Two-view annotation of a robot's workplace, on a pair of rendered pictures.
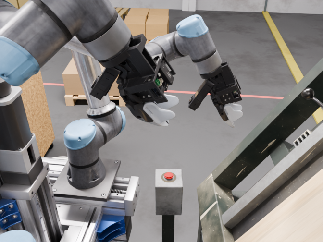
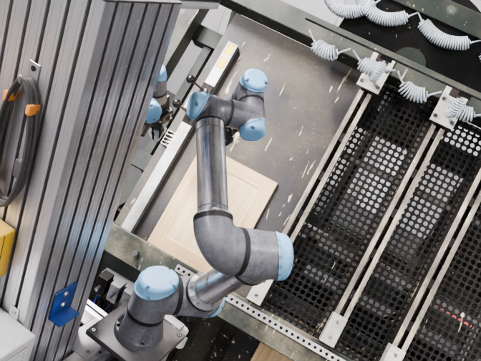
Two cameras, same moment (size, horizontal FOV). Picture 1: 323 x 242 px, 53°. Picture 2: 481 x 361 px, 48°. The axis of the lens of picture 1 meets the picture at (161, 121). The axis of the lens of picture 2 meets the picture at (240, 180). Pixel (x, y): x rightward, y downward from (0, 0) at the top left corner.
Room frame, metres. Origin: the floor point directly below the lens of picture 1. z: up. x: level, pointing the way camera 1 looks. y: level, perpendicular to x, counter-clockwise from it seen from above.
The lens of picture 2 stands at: (0.14, 1.58, 2.27)
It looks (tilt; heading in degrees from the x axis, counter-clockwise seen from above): 26 degrees down; 281
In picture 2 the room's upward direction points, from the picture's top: 23 degrees clockwise
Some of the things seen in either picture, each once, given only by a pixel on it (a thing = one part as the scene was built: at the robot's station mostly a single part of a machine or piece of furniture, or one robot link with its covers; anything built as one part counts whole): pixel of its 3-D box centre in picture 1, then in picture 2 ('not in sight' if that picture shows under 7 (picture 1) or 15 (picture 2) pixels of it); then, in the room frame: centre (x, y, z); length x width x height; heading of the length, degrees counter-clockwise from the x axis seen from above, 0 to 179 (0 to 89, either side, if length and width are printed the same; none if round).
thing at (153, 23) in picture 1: (147, 26); not in sight; (5.76, 0.25, 0.20); 1.13 x 0.85 x 0.39; 172
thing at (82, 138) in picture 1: (82, 140); not in sight; (0.98, 0.29, 1.20); 0.13 x 0.12 x 0.14; 147
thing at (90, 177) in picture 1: (85, 165); not in sight; (0.97, 0.30, 1.09); 0.15 x 0.15 x 0.10
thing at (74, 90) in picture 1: (102, 71); not in sight; (3.85, 0.75, 0.20); 1.16 x 0.82 x 0.40; 173
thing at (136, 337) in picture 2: not in sight; (142, 320); (0.48, 0.36, 1.09); 0.15 x 0.15 x 0.10
